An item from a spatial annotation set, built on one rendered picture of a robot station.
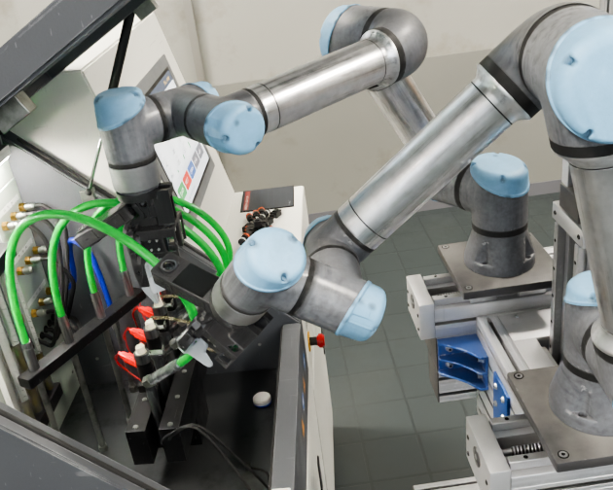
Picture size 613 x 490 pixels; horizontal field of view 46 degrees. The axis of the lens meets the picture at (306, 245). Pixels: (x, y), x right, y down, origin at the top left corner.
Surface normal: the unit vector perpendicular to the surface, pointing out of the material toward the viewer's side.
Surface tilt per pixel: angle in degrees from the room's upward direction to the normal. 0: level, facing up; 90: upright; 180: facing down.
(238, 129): 90
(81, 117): 90
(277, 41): 90
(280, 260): 45
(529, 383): 0
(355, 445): 0
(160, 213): 90
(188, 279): 22
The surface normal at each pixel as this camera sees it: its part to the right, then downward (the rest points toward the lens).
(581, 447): -0.11, -0.88
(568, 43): -0.77, -0.54
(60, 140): -0.01, 0.45
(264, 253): 0.39, -0.42
